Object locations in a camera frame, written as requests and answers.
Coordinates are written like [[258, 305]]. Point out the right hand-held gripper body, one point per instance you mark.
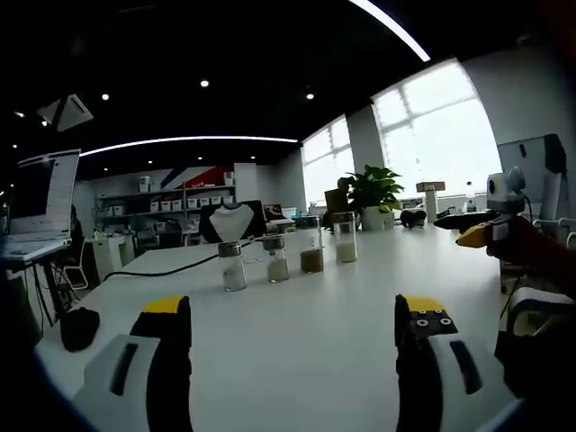
[[506, 191]]

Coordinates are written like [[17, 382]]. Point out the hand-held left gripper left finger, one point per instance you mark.
[[135, 378]]

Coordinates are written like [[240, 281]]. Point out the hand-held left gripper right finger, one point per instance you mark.
[[432, 378]]

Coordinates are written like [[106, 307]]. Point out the tall seasoning bottle white grains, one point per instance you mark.
[[345, 243]]

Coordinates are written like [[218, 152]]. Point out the short seasoning bottle white powder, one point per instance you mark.
[[234, 270]]

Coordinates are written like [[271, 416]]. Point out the tall seasoning bottle brown spice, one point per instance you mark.
[[311, 252]]

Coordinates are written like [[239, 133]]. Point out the short seasoning bottle cream granules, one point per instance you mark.
[[276, 263]]

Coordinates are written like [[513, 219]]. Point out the white pillar with cardboard box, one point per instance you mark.
[[429, 198]]

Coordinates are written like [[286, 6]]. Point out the small black object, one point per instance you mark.
[[413, 218]]

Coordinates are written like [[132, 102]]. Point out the black cloth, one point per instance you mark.
[[78, 328]]

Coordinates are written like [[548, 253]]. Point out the green potted plant white pot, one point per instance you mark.
[[375, 193]]

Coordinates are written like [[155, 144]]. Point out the white mesh office chair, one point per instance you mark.
[[75, 266]]

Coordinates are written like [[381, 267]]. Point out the white side desk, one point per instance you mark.
[[31, 249]]

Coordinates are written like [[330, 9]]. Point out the storage shelf with white boxes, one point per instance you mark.
[[166, 202]]

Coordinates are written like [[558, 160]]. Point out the black chair with white garment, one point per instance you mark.
[[230, 222]]

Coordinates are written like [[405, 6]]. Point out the short ceiling light strip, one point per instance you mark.
[[391, 27]]

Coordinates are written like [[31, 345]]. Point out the computer monitor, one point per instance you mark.
[[42, 189]]

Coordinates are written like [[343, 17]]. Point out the long curved ceiling light strip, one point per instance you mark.
[[189, 141]]

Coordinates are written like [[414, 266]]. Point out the ceiling air conditioner unit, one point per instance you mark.
[[66, 110]]

